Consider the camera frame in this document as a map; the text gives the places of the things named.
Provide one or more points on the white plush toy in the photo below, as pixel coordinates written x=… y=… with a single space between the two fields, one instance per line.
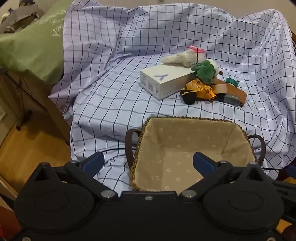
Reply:
x=182 y=59

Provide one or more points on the woven basket with fabric lining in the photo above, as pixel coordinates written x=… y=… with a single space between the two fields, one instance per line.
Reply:
x=185 y=143

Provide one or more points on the dark glass bottle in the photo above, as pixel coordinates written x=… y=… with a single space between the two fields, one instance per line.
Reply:
x=232 y=99

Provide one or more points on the checked light purple bedsheet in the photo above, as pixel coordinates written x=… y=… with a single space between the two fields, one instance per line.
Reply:
x=161 y=34

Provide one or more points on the pink plush toy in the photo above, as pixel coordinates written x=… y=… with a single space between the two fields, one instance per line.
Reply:
x=196 y=49

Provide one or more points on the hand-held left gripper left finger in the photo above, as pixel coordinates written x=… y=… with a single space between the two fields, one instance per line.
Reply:
x=93 y=163

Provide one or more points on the teal round cap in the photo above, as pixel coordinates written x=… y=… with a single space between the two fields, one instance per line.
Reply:
x=232 y=81

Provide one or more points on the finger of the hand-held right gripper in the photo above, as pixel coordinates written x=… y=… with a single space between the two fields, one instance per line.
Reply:
x=291 y=172

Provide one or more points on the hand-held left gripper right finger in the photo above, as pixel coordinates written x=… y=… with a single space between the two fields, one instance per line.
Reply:
x=204 y=164

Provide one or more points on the beige tape roll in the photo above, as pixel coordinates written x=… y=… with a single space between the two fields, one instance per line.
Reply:
x=219 y=88

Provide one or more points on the green pillow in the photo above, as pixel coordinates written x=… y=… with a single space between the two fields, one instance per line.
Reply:
x=34 y=46

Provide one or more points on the green plush toy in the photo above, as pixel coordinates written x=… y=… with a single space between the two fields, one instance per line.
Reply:
x=204 y=71

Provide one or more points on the white cardboard box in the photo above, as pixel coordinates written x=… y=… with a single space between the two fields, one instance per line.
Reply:
x=161 y=78

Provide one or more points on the cardboard box clutter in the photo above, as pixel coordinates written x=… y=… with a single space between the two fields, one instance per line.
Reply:
x=16 y=16

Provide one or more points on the brown leather case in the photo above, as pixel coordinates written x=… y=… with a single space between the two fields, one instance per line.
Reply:
x=238 y=93

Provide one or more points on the golden fabric pouch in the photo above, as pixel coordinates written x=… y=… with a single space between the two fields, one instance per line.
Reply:
x=203 y=91

